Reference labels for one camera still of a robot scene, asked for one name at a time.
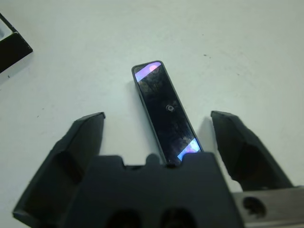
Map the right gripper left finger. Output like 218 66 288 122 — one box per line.
13 112 106 225

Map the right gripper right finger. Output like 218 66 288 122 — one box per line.
210 110 295 191

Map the black box base white inlay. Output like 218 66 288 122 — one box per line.
0 11 34 84

